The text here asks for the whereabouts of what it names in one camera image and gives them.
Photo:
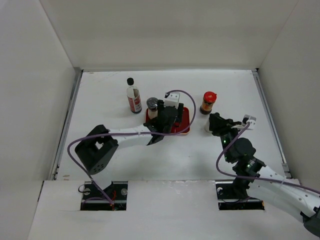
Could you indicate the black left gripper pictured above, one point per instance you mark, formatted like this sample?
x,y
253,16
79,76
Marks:
x,y
161,105

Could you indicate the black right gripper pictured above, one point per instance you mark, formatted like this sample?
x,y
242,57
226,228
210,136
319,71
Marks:
x,y
222,125

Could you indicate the black-cap grinder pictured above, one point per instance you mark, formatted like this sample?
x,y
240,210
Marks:
x,y
207,126

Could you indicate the clear-cap salt grinder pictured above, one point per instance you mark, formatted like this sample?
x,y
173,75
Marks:
x,y
152,107

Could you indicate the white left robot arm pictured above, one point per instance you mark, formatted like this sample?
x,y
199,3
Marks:
x,y
96,153

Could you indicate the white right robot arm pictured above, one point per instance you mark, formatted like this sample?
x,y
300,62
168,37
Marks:
x,y
253,178

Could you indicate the red lacquer tray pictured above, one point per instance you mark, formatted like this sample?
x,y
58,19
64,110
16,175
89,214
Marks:
x,y
183,125

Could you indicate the red-lid chili sauce jar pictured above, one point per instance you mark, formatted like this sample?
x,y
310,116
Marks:
x,y
208,100

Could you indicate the soy sauce glass bottle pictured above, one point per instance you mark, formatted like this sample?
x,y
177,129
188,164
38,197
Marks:
x,y
133,96

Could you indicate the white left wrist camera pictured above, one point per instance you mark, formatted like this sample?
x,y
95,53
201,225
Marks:
x,y
172,99

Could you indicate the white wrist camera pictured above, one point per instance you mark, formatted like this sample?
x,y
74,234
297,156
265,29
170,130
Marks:
x,y
249,120
172,99

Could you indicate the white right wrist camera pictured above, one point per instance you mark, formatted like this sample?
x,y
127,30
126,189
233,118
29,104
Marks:
x,y
249,120

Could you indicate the right aluminium frame rail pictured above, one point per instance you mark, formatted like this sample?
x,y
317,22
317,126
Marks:
x,y
286,169

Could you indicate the aluminium frame rail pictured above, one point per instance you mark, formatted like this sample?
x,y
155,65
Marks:
x,y
67,120
286,169

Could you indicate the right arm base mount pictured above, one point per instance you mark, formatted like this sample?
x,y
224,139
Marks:
x,y
231,199

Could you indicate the left aluminium frame rail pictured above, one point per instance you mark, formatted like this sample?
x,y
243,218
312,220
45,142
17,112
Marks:
x,y
67,120

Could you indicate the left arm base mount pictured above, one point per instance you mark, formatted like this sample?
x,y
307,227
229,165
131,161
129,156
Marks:
x,y
93,200

